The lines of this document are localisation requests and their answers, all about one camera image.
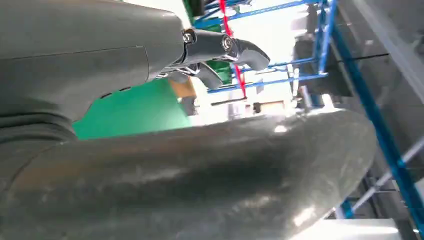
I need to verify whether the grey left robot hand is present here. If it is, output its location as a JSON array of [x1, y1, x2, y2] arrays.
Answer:
[[0, 0, 379, 240]]

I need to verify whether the brown cardboard box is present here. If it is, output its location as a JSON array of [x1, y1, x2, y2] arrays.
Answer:
[[169, 78, 198, 99]]

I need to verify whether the green table mat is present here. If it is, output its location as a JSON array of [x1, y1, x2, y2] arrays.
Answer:
[[72, 78, 193, 141]]

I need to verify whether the red pole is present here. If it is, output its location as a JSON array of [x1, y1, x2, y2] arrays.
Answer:
[[218, 0, 248, 99]]

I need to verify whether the blue steel rack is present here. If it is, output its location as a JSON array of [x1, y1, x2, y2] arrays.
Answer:
[[193, 0, 424, 240]]

